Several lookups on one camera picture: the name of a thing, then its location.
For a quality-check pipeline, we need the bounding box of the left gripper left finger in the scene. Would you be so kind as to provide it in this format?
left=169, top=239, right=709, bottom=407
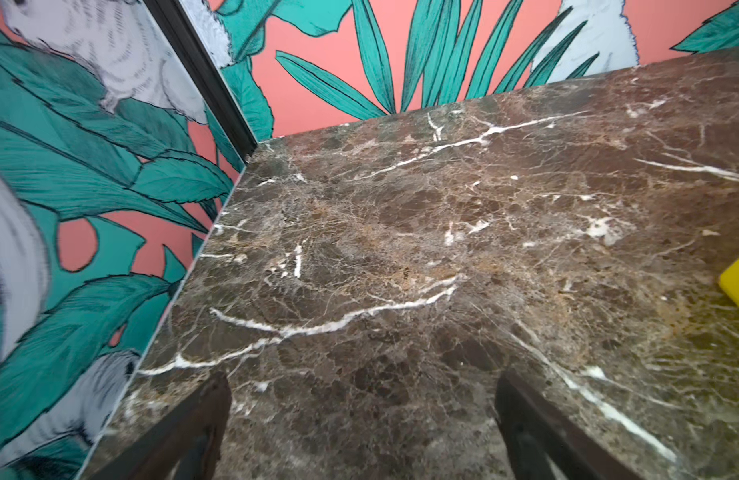
left=93, top=372, right=232, bottom=480

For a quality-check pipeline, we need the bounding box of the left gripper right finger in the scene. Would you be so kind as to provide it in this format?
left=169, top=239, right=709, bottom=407
left=495, top=370, right=639, bottom=480

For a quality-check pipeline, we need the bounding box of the left black corner post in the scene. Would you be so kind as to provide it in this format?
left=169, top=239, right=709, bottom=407
left=144, top=0, right=258, bottom=165

